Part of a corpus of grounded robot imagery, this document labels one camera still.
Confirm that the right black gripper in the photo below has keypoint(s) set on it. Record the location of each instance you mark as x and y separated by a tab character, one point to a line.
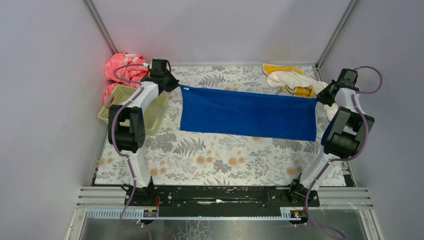
325	94

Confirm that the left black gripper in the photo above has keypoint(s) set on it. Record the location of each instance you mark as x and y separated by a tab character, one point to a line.
170	84

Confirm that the blue towel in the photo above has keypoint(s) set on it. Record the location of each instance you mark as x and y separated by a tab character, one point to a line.
207	110

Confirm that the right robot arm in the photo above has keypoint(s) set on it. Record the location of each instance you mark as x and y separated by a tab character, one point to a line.
343	140

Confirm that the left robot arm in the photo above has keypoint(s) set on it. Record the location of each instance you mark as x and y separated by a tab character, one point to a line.
126	121

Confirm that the pink patterned cloth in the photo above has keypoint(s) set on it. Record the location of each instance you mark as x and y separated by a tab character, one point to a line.
131	73

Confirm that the green plastic basket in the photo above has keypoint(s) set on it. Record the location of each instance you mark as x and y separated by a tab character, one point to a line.
152	116

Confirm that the yellow towel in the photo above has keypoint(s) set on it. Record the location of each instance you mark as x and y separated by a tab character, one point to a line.
267	68

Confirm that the cream towel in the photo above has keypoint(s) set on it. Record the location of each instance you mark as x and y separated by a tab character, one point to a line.
295	84

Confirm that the floral table mat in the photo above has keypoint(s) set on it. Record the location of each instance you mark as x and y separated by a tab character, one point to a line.
175	157

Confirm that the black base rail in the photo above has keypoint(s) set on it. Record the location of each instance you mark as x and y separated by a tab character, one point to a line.
219	201

